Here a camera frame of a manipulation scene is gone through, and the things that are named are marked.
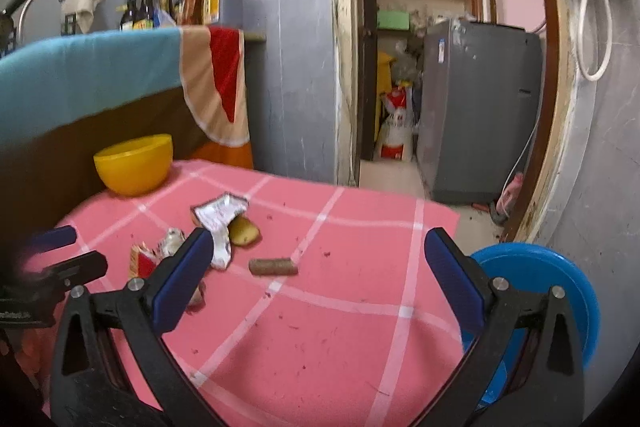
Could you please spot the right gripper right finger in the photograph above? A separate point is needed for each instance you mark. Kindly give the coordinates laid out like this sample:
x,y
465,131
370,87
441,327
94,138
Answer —
x,y
547,386

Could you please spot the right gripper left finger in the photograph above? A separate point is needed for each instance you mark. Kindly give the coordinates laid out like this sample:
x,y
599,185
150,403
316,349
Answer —
x,y
111,366

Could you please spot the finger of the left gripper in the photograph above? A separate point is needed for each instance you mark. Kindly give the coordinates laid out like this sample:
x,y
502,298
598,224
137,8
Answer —
x,y
76,271
52,239

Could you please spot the silver foil wrapper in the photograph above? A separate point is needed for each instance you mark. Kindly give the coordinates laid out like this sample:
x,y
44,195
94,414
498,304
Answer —
x,y
170,243

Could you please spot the potato peel piece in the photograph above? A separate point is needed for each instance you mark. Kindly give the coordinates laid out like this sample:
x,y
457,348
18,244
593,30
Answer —
x,y
197,300

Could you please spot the chrome kitchen faucet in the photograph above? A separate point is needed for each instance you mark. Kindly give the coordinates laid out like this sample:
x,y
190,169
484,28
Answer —
x,y
38,20

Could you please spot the red white torn carton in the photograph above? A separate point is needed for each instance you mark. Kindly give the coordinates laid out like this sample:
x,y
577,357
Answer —
x,y
142,261

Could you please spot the yellow plastic bowl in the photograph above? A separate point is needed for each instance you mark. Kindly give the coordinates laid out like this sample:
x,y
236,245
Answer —
x,y
135,167

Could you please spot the blue plastic bin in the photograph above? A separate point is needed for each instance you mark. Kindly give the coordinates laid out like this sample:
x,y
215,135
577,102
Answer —
x,y
533,271

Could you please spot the white torn paper wrapper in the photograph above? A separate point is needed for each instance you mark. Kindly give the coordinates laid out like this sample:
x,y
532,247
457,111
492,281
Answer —
x,y
215,216

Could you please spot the multicolour hanging cloth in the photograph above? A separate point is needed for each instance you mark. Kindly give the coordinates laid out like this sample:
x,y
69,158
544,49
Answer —
x,y
64,99

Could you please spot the yellow potato piece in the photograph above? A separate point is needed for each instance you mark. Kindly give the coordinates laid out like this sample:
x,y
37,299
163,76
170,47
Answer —
x,y
243,232

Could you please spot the brown cork stick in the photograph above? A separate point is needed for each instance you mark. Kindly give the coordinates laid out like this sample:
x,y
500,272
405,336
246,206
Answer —
x,y
276,267

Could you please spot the pink checked tablecloth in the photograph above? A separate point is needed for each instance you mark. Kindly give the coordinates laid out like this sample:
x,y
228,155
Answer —
x,y
361,336

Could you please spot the pink slipper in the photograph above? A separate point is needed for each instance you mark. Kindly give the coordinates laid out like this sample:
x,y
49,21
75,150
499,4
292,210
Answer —
x,y
500,211

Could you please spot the dark sauce bottle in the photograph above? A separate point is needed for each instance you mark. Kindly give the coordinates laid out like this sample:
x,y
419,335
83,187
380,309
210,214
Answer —
x,y
145,15

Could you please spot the grey washing machine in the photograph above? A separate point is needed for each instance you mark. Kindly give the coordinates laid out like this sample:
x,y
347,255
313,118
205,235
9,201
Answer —
x,y
480,97

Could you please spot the green box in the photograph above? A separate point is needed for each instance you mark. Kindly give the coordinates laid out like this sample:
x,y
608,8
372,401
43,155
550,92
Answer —
x,y
393,20

